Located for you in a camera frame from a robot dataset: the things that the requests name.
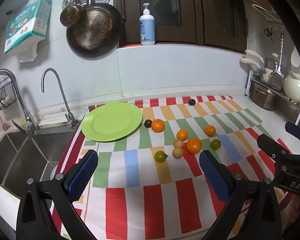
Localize steel sink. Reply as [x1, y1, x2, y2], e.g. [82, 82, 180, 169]
[0, 127, 78, 200]

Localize white spoon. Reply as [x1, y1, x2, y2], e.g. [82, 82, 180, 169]
[291, 46, 300, 67]

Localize white wire hanger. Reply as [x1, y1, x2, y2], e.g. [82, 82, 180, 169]
[251, 4, 283, 24]

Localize metal dish rack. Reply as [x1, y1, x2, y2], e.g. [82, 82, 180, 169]
[245, 70, 300, 130]

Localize person's right hand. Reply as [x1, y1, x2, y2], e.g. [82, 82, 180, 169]
[281, 194, 300, 233]

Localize small brass pot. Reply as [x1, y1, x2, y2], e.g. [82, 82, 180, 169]
[60, 0, 88, 28]

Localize black wire basket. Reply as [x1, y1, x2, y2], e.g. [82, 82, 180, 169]
[0, 77, 18, 113]

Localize thin gooseneck faucet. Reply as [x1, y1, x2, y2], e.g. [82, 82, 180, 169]
[41, 68, 78, 128]

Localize black frying pan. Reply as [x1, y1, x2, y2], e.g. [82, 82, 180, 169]
[66, 0, 124, 58]

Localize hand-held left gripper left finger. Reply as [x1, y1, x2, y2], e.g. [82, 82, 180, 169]
[16, 149, 99, 240]

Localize large steel mixer faucet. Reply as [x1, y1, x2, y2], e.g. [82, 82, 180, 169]
[0, 69, 39, 134]

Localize white knife handle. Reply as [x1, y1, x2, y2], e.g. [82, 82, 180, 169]
[241, 58, 262, 72]
[245, 49, 265, 68]

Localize steel pot with lid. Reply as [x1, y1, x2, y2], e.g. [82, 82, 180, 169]
[264, 53, 285, 73]

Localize brown wooden window frame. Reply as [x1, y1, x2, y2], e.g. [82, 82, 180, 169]
[115, 0, 248, 53]

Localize white blue pump bottle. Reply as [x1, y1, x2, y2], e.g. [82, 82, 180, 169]
[139, 3, 156, 46]

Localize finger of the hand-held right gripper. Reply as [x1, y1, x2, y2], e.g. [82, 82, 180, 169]
[256, 134, 290, 158]
[284, 122, 300, 146]

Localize perforated metal strainer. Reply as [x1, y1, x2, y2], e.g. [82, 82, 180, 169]
[74, 9, 114, 50]

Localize striped colourful table cloth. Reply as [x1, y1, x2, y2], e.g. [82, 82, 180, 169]
[51, 95, 298, 240]

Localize steel cooking pot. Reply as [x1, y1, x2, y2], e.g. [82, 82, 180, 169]
[250, 84, 278, 112]

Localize black scissors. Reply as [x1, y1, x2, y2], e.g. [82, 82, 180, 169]
[264, 27, 274, 44]

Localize green plate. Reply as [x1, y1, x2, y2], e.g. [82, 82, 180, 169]
[81, 102, 143, 142]

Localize paper towel pack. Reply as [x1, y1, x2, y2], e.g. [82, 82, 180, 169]
[4, 0, 53, 63]

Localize small orange mandarin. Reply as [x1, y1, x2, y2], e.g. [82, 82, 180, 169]
[176, 129, 189, 142]
[204, 125, 216, 137]

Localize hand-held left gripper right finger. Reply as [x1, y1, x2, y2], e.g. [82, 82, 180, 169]
[199, 150, 283, 240]

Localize steel spatula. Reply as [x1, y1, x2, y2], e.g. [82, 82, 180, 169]
[268, 33, 285, 90]

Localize large orange mandarin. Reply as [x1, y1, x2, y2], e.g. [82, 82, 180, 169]
[151, 119, 165, 133]
[185, 138, 202, 155]

